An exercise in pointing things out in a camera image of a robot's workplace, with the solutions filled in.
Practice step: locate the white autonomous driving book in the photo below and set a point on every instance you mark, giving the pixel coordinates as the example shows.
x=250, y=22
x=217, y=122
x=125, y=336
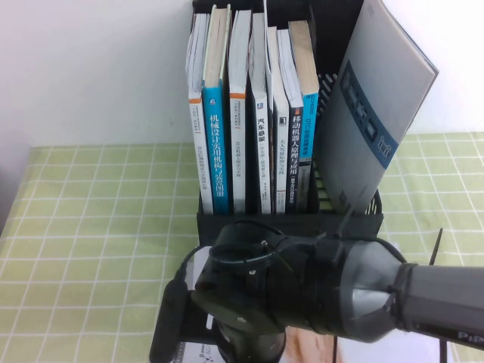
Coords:
x=283, y=162

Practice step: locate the grey brochure blue band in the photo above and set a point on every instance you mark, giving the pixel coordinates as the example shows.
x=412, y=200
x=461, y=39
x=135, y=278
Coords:
x=370, y=94

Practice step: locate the black zip tie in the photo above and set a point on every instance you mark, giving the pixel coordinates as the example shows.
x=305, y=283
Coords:
x=436, y=246
x=346, y=223

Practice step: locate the green checkered tablecloth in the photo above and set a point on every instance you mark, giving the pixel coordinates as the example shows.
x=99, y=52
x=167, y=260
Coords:
x=94, y=227

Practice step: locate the white book orange band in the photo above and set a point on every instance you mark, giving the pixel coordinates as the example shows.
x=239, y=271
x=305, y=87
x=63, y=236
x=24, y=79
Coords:
x=198, y=151
x=238, y=159

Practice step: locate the blue mechanical design book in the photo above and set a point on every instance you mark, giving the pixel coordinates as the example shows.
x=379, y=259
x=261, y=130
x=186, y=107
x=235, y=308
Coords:
x=216, y=151

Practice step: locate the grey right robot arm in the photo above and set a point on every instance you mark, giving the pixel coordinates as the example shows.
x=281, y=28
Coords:
x=435, y=298

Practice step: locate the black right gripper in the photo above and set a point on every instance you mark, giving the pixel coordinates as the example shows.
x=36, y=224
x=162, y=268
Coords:
x=246, y=340

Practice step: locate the white car suspension book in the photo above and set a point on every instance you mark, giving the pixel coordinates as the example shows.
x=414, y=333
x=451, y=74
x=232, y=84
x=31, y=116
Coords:
x=261, y=151

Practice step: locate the AgileX brochure desert cover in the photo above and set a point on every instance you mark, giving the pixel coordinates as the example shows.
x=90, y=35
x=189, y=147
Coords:
x=310, y=348

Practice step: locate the blue DTC book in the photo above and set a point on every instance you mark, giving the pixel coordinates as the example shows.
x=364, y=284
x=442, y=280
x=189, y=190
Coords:
x=310, y=128

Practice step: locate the black plastic book holder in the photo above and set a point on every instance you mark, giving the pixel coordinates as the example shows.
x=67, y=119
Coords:
x=211, y=227

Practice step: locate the black mobile robot book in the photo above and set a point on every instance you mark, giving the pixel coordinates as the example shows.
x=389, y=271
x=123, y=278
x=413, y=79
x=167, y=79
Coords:
x=296, y=159

